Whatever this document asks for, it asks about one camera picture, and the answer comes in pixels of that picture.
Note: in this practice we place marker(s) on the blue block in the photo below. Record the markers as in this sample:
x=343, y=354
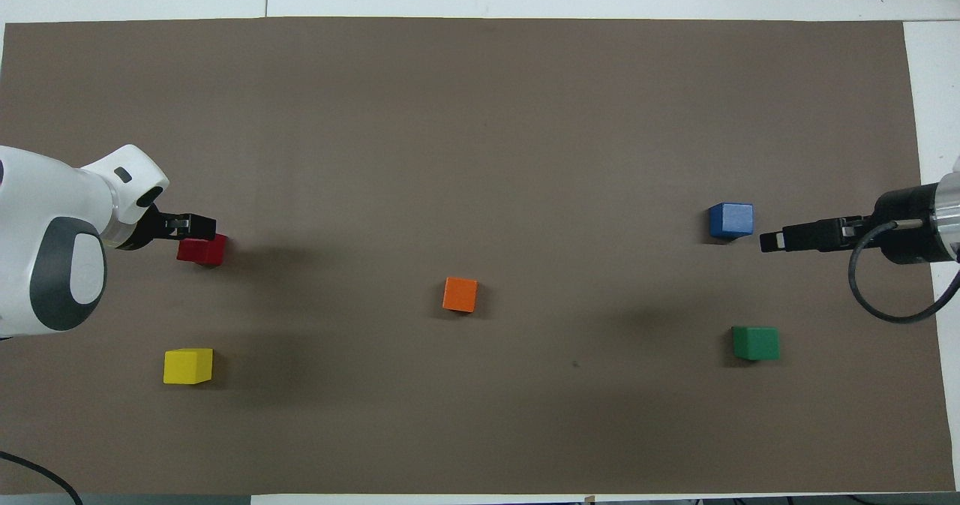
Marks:
x=731, y=220

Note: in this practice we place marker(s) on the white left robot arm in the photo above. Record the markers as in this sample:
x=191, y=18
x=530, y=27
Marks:
x=45, y=205

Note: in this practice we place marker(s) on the red block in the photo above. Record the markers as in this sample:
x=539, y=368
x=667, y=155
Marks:
x=204, y=253

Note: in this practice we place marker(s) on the orange block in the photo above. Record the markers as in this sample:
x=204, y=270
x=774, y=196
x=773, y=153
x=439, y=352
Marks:
x=460, y=295

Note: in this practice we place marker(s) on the green block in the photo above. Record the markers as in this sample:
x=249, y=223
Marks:
x=756, y=344

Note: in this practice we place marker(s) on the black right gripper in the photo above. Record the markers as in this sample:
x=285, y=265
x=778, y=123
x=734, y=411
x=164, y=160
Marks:
x=911, y=246

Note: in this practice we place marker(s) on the yellow block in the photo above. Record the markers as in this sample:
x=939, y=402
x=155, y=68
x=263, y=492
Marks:
x=187, y=366

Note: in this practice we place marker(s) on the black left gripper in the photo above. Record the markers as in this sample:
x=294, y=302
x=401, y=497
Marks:
x=146, y=231

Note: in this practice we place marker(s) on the brown table mat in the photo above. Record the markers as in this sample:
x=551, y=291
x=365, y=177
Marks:
x=480, y=115

